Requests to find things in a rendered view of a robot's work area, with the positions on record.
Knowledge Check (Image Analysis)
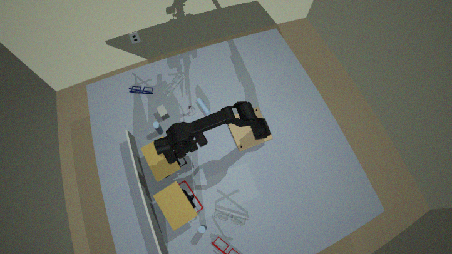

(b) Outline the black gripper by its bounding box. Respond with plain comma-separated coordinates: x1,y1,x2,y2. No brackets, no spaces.
163,133,207,165

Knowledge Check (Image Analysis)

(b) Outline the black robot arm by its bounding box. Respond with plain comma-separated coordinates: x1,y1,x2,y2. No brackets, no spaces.
154,101,271,155

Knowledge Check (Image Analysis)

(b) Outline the light blue cylinder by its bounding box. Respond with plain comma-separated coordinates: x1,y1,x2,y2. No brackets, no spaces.
196,98,211,115
153,122,163,135
198,225,207,233

